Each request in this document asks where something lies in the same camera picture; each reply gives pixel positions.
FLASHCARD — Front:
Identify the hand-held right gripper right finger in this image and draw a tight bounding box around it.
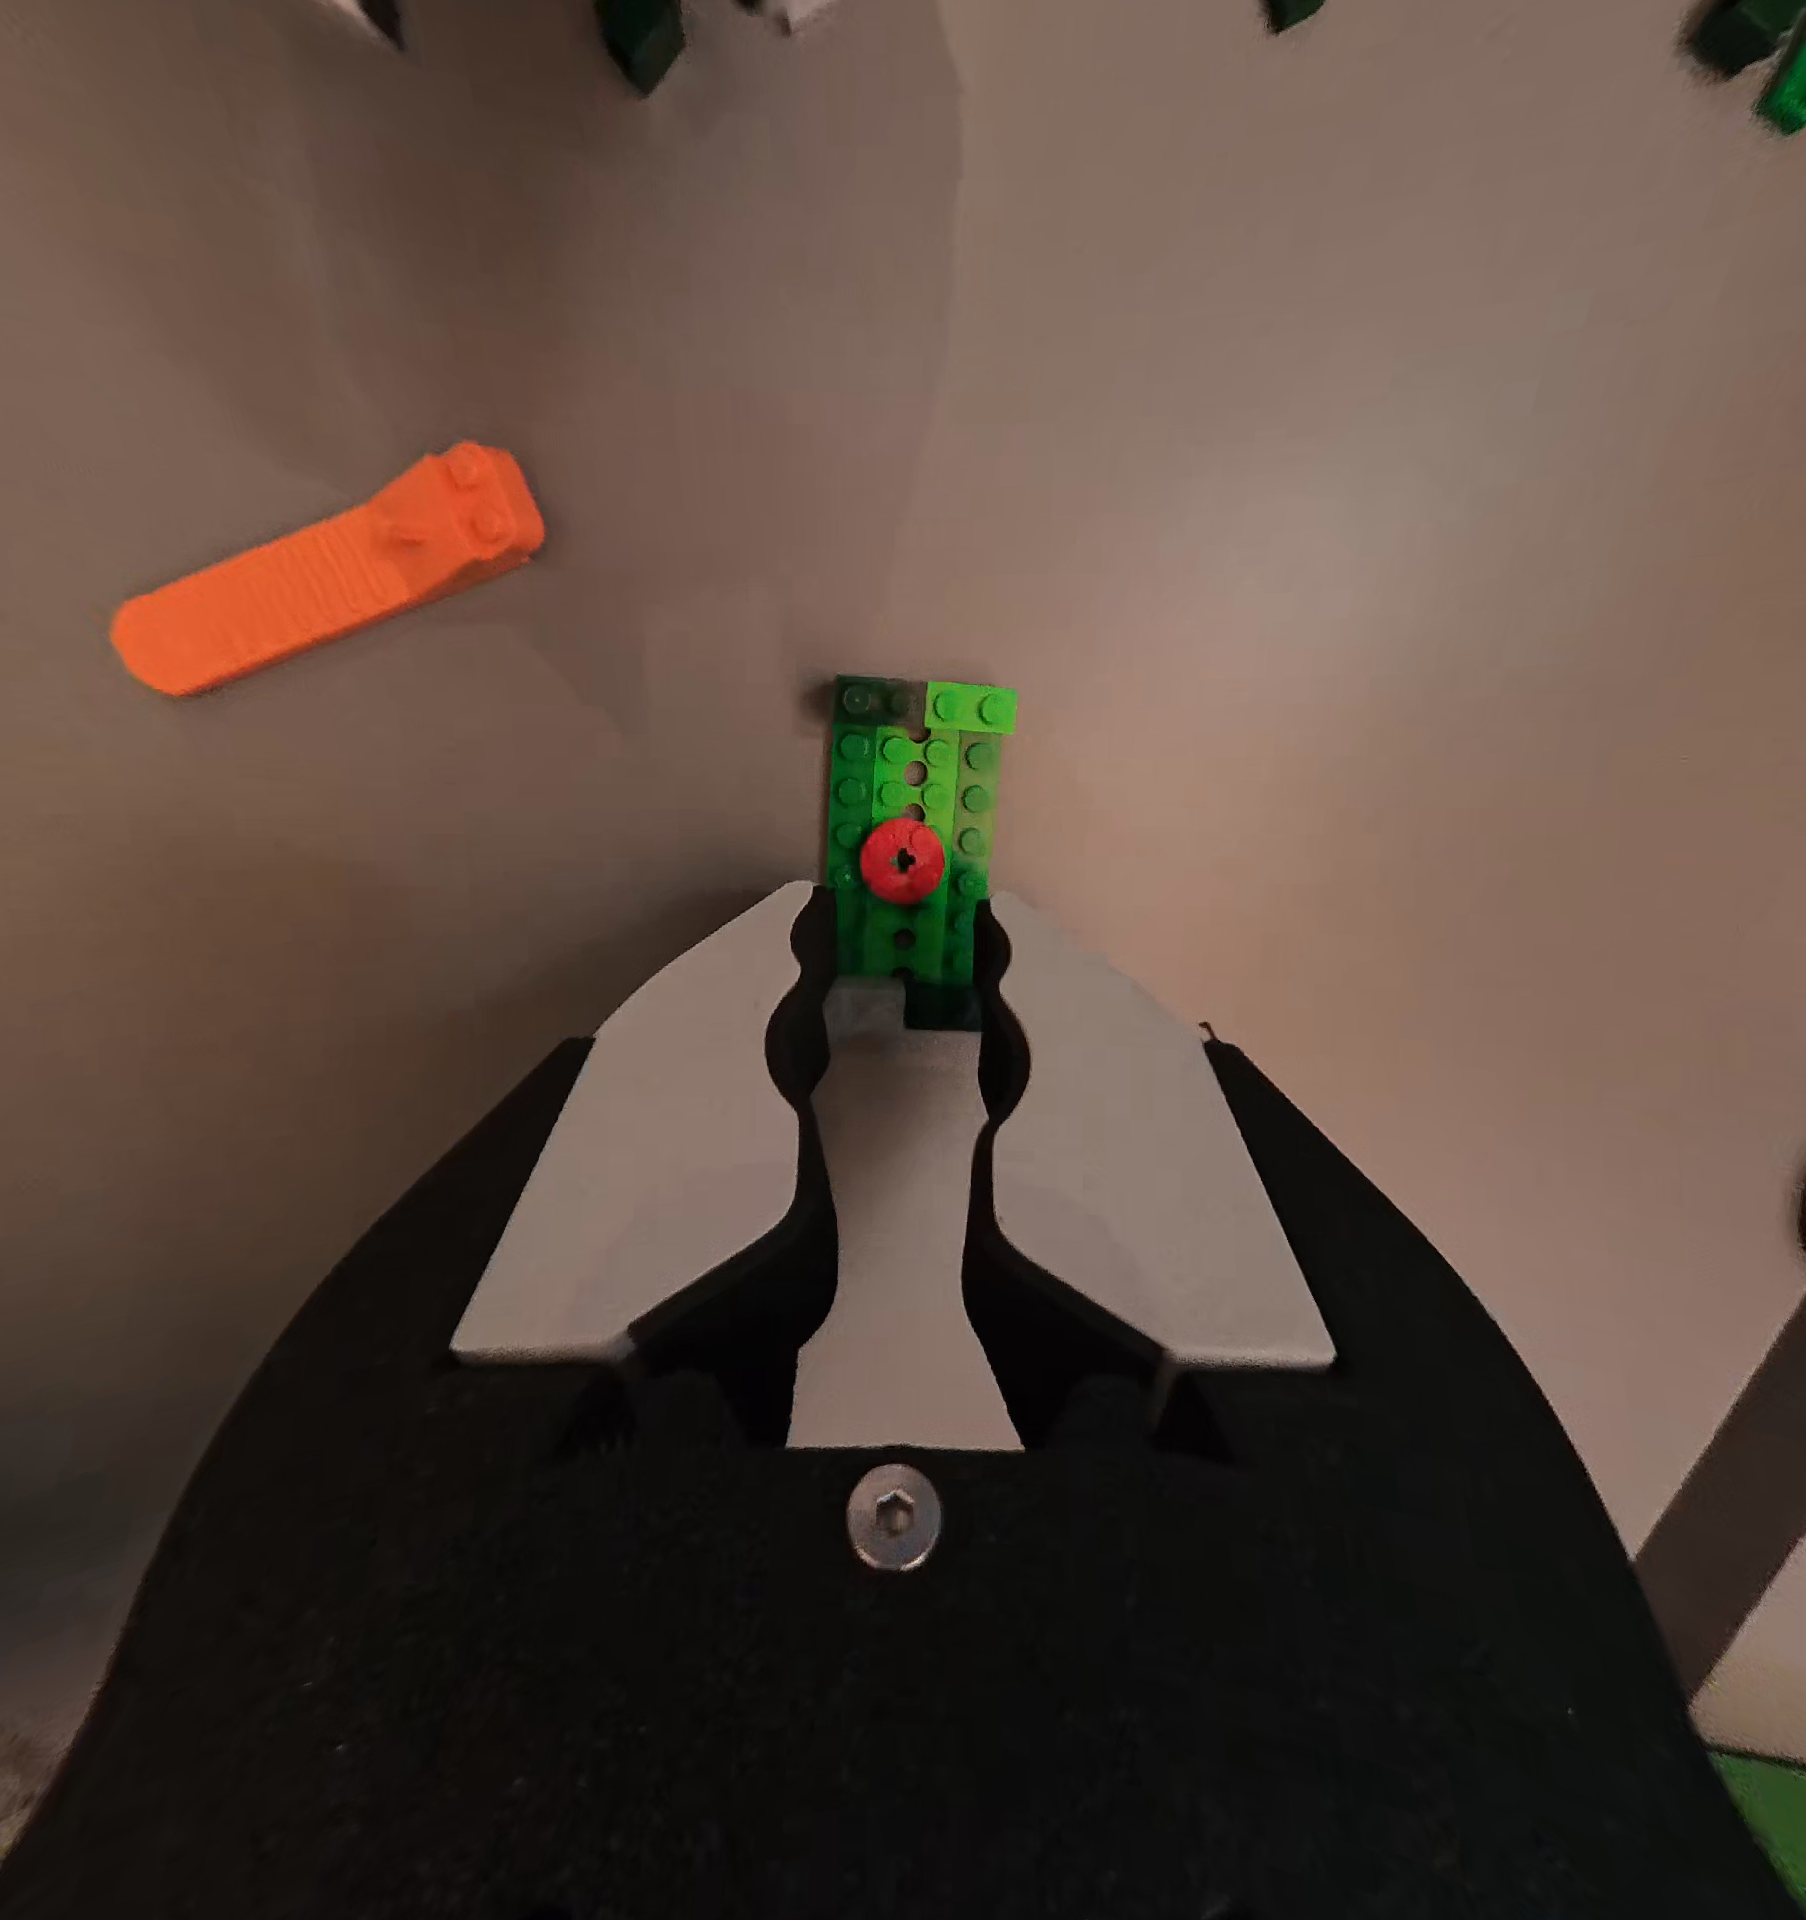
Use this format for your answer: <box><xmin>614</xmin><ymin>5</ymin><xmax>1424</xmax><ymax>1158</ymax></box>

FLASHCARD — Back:
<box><xmin>966</xmin><ymin>892</ymin><xmax>1341</xmax><ymax>1435</ymax></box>

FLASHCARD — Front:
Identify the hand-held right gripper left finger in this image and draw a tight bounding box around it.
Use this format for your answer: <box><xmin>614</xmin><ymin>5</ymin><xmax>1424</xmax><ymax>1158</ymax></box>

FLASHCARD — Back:
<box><xmin>448</xmin><ymin>882</ymin><xmax>844</xmax><ymax>1448</ymax></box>

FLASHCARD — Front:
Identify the green lego assembly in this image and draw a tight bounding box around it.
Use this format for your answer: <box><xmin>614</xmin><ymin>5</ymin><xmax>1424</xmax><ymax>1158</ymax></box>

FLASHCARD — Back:
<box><xmin>825</xmin><ymin>673</ymin><xmax>1021</xmax><ymax>1038</ymax></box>

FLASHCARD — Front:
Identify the dark green lego brick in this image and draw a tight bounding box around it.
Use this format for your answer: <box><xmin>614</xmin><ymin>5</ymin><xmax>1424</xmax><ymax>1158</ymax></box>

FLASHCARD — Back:
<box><xmin>591</xmin><ymin>0</ymin><xmax>689</xmax><ymax>96</ymax></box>

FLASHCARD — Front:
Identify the black lego piece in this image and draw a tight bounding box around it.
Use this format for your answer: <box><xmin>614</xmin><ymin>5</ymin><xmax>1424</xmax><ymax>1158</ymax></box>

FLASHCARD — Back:
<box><xmin>1684</xmin><ymin>0</ymin><xmax>1796</xmax><ymax>84</ymax></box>

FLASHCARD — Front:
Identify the orange brick separator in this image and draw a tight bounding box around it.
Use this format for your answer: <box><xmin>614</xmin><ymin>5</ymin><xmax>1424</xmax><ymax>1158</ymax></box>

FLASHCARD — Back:
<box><xmin>108</xmin><ymin>437</ymin><xmax>548</xmax><ymax>701</ymax></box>

